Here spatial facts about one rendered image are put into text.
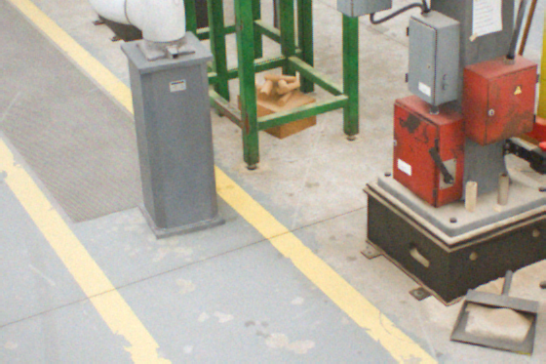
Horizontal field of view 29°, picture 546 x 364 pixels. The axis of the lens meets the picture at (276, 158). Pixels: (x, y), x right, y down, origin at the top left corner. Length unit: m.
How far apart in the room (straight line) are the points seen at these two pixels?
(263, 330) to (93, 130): 1.75
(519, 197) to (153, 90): 1.33
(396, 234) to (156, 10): 1.15
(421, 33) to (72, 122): 2.15
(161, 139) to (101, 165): 0.80
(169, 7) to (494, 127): 1.20
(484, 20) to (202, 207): 1.33
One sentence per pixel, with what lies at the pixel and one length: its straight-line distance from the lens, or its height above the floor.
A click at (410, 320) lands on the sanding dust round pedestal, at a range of 3.58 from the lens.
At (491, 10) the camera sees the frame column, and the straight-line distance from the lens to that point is 3.45.
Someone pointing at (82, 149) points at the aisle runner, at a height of 0.00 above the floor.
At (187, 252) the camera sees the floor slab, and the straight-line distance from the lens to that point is 3.97.
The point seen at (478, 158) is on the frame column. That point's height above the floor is 0.44.
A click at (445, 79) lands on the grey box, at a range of 3.46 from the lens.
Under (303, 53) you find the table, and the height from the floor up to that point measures 0.21.
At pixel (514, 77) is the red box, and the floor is 0.77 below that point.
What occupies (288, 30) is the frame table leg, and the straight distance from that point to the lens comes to 5.00.
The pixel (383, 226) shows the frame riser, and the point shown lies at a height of 0.12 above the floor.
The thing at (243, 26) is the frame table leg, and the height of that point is 0.65.
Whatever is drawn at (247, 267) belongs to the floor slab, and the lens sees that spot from 3.86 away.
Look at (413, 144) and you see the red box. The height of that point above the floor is 0.50.
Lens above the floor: 2.12
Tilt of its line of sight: 27 degrees down
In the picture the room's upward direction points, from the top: 3 degrees counter-clockwise
